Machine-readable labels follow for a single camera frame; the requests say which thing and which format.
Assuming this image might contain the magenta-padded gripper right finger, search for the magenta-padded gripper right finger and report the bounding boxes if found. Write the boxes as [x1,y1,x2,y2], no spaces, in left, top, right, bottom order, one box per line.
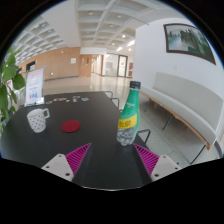
[132,142,183,186]

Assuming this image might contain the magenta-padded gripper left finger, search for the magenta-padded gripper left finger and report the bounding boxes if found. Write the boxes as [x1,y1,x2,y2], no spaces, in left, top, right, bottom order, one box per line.
[41,142,94,184]

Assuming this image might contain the green plastic drink bottle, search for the green plastic drink bottle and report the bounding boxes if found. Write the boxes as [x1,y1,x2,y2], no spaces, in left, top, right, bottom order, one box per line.
[116,80,142,147]

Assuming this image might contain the flat round red coaster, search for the flat round red coaster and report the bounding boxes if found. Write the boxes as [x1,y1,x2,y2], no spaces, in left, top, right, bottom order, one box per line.
[60,119,81,134]

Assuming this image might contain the white dotted mug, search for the white dotted mug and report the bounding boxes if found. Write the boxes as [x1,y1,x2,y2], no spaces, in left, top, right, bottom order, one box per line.
[26,107,51,134]

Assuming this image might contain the long white bench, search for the long white bench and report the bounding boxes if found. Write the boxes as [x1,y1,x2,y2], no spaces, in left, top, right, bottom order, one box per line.
[139,71,224,164]

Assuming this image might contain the clear acrylic sign stand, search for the clear acrylic sign stand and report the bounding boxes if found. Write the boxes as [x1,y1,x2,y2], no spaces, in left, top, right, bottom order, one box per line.
[24,67,46,108]

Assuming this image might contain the green leafy potted plant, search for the green leafy potted plant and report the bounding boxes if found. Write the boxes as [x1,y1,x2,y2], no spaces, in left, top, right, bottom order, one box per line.
[0,46,27,134]

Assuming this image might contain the glass double door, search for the glass double door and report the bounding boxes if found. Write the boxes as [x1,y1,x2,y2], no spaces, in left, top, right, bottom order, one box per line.
[104,53,129,78]

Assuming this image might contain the dark-framed landscape painting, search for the dark-framed landscape painting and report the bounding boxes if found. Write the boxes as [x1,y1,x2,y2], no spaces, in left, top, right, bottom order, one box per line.
[163,23,217,65]

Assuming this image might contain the recessed ceiling lights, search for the recessed ceiling lights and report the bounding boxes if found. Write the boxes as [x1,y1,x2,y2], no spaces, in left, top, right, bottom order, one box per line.
[39,11,136,53]

